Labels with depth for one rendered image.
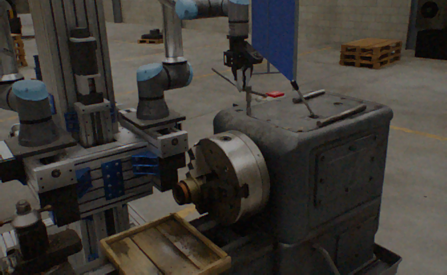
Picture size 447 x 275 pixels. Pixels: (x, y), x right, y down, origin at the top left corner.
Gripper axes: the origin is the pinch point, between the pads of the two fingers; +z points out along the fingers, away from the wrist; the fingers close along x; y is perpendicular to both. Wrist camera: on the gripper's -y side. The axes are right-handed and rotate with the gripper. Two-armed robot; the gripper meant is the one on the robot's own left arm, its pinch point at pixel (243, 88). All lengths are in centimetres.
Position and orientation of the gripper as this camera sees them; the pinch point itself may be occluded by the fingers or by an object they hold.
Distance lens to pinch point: 156.6
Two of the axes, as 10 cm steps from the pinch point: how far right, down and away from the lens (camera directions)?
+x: -8.0, 2.2, -5.5
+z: 0.3, 9.4, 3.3
